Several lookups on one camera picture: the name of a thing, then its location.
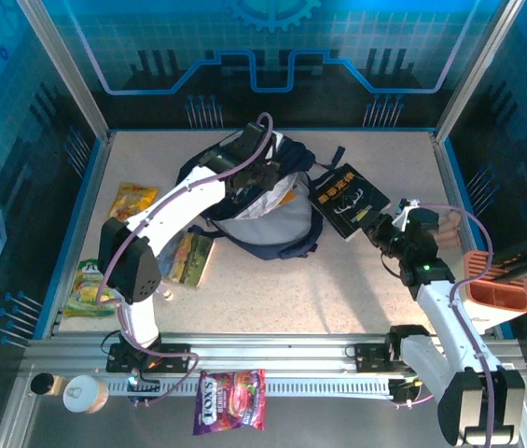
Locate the black book with antlers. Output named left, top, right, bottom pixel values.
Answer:
left=309, top=162, right=393, bottom=243

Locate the navy blue backpack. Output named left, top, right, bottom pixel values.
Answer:
left=176, top=130, right=347, bottom=261

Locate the landscape painting cover book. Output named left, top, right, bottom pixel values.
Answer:
left=158, top=231, right=216, bottom=288

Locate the yellow orange snack bag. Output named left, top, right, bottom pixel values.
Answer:
left=106, top=182, right=159, bottom=225

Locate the green yellow snack bag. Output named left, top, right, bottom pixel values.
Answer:
left=63, top=259, right=118, bottom=318

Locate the purple Fox's candy bag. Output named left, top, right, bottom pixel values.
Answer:
left=192, top=368, right=267, bottom=436

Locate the orange white knife block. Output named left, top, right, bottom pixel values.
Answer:
left=463, top=250, right=527, bottom=328

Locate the white pull-tab can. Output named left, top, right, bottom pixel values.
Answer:
left=62, top=374, right=110, bottom=414

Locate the black capped small bottle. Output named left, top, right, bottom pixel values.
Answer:
left=29, top=371, right=66, bottom=397

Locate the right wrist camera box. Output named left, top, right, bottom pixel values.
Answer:
left=392, top=198, right=442, bottom=244

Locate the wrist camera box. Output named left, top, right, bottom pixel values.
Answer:
left=236, top=123, right=268, bottom=162
left=392, top=198, right=442, bottom=244

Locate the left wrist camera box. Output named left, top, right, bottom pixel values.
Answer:
left=236, top=123, right=268, bottom=162

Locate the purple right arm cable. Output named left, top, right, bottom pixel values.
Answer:
left=393, top=201, right=497, bottom=438

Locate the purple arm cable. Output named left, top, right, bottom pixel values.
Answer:
left=96, top=111, right=201, bottom=407
left=393, top=201, right=497, bottom=438

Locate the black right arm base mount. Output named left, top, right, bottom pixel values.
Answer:
left=354, top=343, right=407, bottom=374

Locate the aluminium mounting rail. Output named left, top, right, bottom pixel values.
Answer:
left=22, top=331, right=523, bottom=374

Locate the white slotted cable duct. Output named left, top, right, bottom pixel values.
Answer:
left=104, top=376, right=395, bottom=397

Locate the aluminium frame post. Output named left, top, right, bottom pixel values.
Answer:
left=432, top=0, right=526, bottom=144
left=16, top=0, right=114, bottom=144

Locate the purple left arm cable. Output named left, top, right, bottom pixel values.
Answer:
left=96, top=111, right=201, bottom=407

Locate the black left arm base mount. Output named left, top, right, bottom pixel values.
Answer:
left=105, top=343, right=193, bottom=374

